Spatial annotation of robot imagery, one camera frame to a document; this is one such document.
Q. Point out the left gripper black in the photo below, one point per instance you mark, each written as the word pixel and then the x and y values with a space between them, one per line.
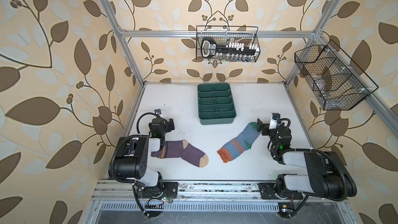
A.
pixel 168 125

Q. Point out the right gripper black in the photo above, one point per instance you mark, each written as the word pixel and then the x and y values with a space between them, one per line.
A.
pixel 265 129

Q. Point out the purple sock beige toe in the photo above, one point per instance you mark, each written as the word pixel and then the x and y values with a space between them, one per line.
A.
pixel 184 150

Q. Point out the blue grey sock green toe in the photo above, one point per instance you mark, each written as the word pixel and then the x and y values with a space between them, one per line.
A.
pixel 238 145

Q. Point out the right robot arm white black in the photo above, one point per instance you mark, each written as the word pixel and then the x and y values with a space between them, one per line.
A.
pixel 325 177

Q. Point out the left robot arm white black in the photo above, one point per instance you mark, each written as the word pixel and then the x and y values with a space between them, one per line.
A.
pixel 129 163

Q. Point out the green divided plastic tray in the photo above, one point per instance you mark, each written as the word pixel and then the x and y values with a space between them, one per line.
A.
pixel 215 104

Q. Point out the black tool in basket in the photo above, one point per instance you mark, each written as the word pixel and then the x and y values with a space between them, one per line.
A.
pixel 228 49

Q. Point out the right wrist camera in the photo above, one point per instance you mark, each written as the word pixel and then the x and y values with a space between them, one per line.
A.
pixel 274 121

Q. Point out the black wire basket right wall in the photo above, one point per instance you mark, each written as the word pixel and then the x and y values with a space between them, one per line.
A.
pixel 338 82

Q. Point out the black wire basket wall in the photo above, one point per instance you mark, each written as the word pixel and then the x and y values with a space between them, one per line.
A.
pixel 338 82
pixel 242 34

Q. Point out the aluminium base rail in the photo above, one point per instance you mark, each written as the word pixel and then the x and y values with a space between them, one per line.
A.
pixel 195 196

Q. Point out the black wire basket back wall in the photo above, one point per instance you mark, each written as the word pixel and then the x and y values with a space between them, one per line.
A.
pixel 242 34

